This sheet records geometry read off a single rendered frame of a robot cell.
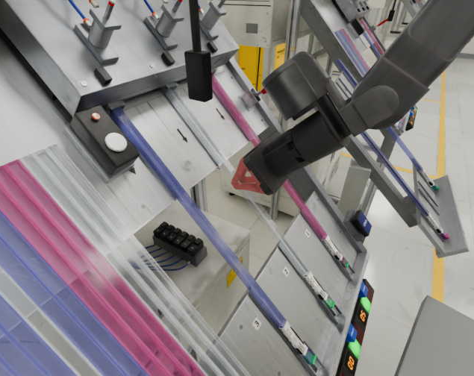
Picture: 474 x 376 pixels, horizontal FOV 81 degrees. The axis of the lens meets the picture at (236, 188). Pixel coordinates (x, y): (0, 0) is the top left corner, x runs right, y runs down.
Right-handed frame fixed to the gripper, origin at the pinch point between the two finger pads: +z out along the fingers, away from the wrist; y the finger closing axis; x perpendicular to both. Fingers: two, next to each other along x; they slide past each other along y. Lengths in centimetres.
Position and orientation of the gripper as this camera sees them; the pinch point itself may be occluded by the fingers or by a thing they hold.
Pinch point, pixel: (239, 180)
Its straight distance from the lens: 48.3
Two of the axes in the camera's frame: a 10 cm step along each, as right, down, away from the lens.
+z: -6.2, 3.4, 7.1
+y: -5.2, 5.0, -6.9
